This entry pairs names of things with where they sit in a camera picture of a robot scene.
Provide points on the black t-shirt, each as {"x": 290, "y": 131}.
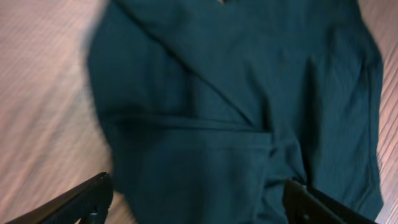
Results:
{"x": 209, "y": 107}

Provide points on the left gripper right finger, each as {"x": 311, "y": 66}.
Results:
{"x": 307, "y": 205}

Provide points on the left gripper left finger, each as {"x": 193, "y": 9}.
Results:
{"x": 87, "y": 203}

